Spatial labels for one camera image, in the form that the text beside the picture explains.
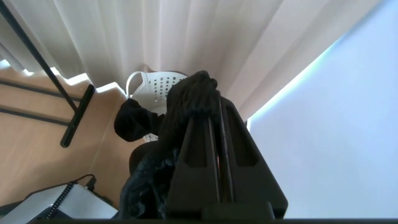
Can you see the black garment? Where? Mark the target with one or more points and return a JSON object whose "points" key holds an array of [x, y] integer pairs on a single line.
{"points": [[133, 121]]}

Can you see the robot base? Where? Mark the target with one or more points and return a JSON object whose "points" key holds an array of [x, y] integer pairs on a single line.
{"points": [[81, 202]]}

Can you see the black clothes rack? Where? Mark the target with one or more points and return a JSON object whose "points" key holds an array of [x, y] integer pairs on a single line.
{"points": [[77, 115]]}

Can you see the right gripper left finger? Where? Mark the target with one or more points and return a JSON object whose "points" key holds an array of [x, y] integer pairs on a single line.
{"points": [[180, 186]]}

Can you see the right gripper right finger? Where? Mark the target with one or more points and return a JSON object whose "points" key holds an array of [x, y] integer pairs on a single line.
{"points": [[258, 189]]}

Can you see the white laundry basket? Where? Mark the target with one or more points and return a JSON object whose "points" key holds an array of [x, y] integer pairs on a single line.
{"points": [[140, 93]]}

